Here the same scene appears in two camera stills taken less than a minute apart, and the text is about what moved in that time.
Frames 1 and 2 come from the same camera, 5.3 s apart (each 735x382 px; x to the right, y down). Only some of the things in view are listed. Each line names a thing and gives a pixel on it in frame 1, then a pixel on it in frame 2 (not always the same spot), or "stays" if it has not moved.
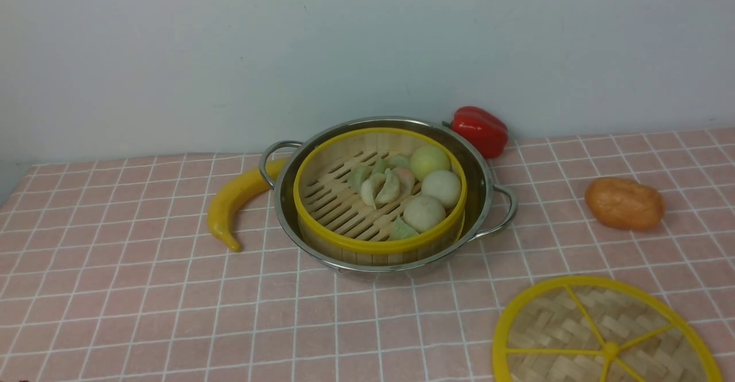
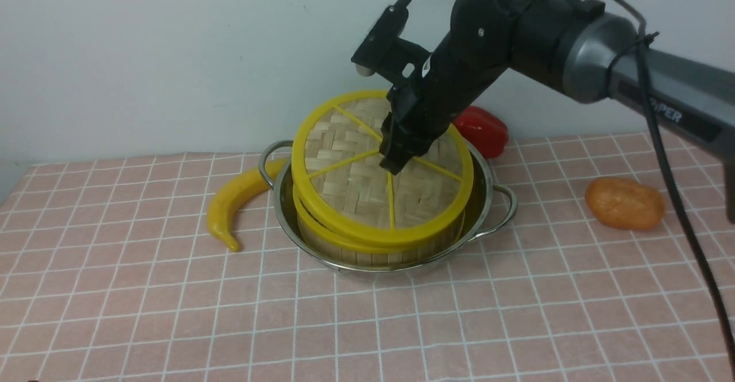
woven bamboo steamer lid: (600, 328) to (342, 183)
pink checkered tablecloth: (108, 272) stays
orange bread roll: (625, 204) stays
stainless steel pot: (489, 208) stays
